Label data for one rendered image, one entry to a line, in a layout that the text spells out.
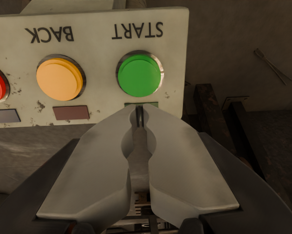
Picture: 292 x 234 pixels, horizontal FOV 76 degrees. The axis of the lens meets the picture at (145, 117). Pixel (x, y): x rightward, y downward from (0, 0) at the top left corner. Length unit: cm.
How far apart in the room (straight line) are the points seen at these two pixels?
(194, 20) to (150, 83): 68
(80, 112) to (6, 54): 8
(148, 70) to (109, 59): 4
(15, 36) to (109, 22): 8
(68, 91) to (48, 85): 2
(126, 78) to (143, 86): 2
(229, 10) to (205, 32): 11
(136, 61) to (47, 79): 8
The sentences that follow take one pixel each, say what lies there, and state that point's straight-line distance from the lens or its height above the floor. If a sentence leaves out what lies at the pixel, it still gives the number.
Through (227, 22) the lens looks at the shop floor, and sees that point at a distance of 89.
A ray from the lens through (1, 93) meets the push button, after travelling 23.
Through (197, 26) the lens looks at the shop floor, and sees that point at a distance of 86.
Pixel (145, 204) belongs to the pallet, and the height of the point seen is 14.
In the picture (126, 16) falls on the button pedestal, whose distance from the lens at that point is 18.
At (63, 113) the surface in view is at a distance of 22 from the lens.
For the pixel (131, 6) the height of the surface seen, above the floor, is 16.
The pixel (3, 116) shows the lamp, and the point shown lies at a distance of 25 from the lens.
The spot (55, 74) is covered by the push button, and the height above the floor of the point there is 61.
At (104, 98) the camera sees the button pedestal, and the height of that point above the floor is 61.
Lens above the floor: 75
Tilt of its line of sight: 39 degrees down
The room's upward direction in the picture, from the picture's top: 177 degrees clockwise
